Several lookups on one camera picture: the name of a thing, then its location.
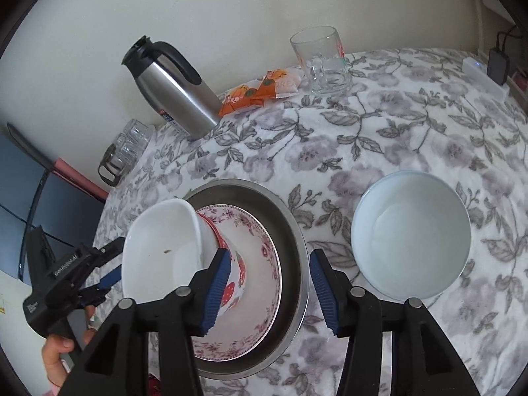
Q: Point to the red patterned cushion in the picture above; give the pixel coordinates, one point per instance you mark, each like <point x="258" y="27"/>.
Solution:
<point x="156" y="387"/>

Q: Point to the clear glass mug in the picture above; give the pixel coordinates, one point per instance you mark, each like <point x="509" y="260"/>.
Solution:
<point x="321" y="62"/>

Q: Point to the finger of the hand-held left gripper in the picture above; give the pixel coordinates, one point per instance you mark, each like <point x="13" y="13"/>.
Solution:
<point x="109" y="280"/>
<point x="105" y="251"/>

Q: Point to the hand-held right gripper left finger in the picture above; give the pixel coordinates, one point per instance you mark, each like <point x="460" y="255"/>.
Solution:
<point x="216" y="288"/>

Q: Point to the person's left forearm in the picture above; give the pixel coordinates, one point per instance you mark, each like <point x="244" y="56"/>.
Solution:
<point x="53" y="390"/>

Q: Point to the pink floral round plate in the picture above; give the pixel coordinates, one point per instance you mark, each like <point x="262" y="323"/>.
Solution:
<point x="260" y="280"/>

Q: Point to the stainless steel thermos jug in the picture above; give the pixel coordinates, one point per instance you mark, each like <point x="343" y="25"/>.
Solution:
<point x="177" y="90"/>

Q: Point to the stainless steel plate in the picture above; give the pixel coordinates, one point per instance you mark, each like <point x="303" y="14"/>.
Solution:
<point x="255" y="198"/>

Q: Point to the white power strip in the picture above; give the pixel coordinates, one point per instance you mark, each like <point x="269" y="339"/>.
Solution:
<point x="478" y="72"/>

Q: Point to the black charger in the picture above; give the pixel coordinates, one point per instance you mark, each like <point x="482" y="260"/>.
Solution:
<point x="499" y="66"/>

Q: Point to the strawberry print bowl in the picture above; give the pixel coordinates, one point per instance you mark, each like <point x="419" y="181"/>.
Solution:
<point x="237" y="288"/>

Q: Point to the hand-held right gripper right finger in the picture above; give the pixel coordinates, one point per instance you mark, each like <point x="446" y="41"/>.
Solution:
<point x="324" y="293"/>

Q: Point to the person's left hand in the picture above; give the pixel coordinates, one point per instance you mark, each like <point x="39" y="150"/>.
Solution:
<point x="55" y="354"/>

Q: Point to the orange snack packet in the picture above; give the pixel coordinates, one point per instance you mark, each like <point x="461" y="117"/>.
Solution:
<point x="239" y="101"/>
<point x="280" y="84"/>

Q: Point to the small clear glass cup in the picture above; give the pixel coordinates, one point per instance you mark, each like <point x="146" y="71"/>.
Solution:
<point x="126" y="146"/>
<point x="138" y="132"/>

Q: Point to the light blue bowl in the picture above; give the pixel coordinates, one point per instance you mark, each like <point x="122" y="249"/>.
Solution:
<point x="412" y="235"/>

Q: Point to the white square bowl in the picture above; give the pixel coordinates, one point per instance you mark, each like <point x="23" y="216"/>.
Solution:
<point x="165" y="239"/>

